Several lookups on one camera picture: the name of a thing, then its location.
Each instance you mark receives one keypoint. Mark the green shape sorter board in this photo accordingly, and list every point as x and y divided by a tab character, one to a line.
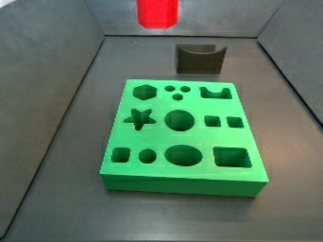
180	140

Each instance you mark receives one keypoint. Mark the red hexagon prism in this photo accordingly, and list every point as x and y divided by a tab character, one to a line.
158	14

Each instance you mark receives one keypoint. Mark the dark grey curved holder block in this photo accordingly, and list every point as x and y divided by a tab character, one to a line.
199	58

